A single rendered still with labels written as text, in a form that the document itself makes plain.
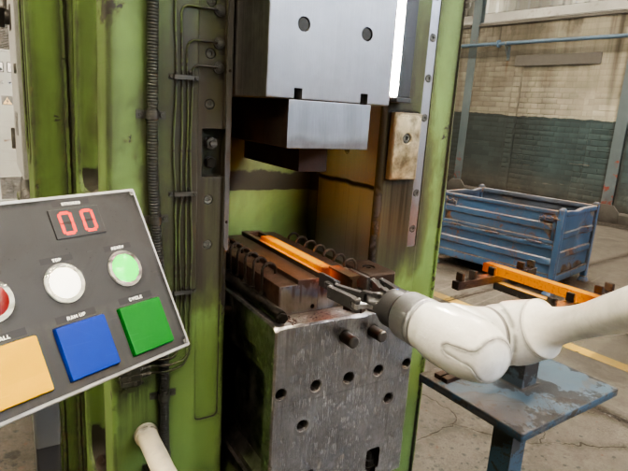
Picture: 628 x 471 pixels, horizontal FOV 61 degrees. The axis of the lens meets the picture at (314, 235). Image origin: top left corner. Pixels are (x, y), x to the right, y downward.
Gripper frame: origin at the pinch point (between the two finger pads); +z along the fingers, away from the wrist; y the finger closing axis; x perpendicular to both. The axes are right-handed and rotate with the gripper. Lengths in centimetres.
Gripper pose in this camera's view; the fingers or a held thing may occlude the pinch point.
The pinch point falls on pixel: (342, 280)
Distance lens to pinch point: 114.6
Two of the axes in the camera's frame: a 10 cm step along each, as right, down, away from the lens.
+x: 0.6, -9.7, -2.3
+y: 8.5, -0.7, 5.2
